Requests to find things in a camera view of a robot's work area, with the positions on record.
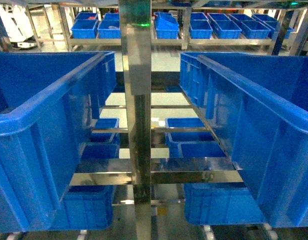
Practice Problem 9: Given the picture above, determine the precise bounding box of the small blue bin far centre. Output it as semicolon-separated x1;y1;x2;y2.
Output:
154;12;179;39

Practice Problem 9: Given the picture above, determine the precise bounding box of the small blue bin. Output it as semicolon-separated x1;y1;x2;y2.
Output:
154;12;179;39
71;12;99;39
206;13;242;39

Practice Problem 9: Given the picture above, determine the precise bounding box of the blue bin lower right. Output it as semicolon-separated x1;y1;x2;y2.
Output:
183;182;266;226

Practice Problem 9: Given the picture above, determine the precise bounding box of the stainless steel rack upright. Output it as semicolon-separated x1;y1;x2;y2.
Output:
118;0;152;240

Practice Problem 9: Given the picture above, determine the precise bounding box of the large blue bin upper right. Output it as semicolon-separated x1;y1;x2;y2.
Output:
179;52;308;228

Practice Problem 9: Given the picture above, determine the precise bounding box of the large blue bin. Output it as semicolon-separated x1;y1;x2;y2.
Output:
179;52;308;228
0;51;117;233

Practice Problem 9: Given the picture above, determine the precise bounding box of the large blue bin upper left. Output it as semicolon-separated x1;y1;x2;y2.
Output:
0;51;117;233

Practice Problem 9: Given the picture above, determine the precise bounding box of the blue bin lower left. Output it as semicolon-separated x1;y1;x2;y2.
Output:
49;185;116;231

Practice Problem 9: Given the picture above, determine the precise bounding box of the small blue bin far right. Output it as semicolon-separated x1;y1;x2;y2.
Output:
206;13;242;39

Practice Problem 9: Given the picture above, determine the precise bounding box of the small blue bin far left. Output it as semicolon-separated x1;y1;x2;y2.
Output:
71;12;99;39

